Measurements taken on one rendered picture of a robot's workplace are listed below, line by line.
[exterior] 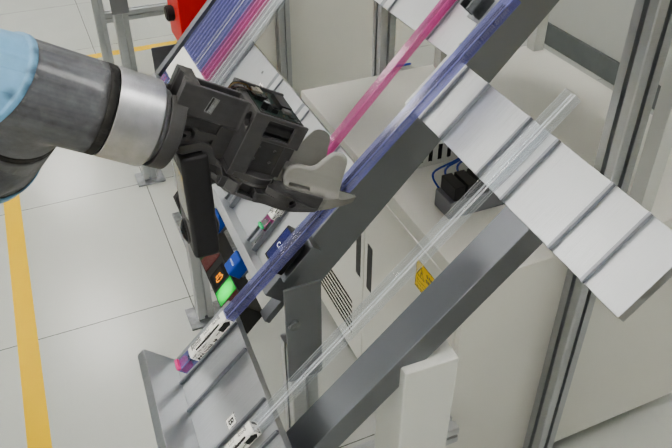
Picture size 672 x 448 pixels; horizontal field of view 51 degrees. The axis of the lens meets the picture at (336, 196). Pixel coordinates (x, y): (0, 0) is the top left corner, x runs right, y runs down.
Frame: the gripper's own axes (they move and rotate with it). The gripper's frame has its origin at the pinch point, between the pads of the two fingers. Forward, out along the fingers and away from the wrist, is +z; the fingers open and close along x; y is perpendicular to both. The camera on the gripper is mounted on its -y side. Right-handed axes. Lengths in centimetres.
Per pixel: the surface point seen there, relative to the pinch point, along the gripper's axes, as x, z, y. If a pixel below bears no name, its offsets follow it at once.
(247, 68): 55, 11, -7
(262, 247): 20.8, 8.7, -20.5
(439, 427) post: -14.0, 16.7, -16.6
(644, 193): 16, 66, 7
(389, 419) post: -11.5, 12.3, -18.4
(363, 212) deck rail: 12.9, 14.7, -7.4
